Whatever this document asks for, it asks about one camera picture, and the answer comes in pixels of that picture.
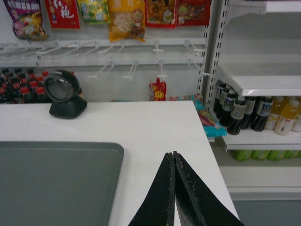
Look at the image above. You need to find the yellow chips bag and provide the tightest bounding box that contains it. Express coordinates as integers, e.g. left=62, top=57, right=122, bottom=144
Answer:
left=108, top=0, right=145, bottom=42

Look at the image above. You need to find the white checkout table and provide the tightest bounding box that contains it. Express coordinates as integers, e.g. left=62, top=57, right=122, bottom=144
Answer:
left=0, top=101, right=237, bottom=226

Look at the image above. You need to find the red drink pouch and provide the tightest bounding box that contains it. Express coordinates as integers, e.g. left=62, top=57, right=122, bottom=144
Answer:
left=149, top=77, right=166, bottom=101

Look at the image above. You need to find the red cartoon snack bag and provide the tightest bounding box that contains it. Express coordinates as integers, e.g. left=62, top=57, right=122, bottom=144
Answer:
left=176, top=0, right=211, bottom=26

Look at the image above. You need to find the green snack bag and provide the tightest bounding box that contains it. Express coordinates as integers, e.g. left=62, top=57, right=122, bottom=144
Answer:
left=77, top=0, right=111, bottom=24

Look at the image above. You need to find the white metal shelf unit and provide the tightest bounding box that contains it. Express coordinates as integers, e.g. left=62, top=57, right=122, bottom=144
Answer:
left=0, top=0, right=301, bottom=201

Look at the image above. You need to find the teal snack bag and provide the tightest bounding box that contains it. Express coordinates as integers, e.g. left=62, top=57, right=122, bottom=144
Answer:
left=169, top=94, right=228, bottom=137

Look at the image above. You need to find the black barcode scanner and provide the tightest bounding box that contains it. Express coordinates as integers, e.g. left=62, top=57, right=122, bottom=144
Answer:
left=44, top=70, right=87, bottom=119

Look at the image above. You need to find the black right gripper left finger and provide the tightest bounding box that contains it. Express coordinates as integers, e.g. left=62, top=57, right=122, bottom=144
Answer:
left=129, top=153, right=175, bottom=226

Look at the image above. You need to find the purple snack bag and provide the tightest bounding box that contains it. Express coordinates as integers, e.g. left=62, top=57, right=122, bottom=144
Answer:
left=3, top=0, right=48, bottom=41

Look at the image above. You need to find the red mixed snack bag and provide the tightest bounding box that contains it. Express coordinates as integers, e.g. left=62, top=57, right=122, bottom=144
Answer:
left=145, top=0, right=176, bottom=28

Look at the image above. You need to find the grey silver metal tray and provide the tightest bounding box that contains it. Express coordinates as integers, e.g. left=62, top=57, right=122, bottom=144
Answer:
left=0, top=141, right=124, bottom=226

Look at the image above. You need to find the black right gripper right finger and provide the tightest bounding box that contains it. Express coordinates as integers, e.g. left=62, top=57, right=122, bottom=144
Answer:
left=173, top=151, right=243, bottom=226

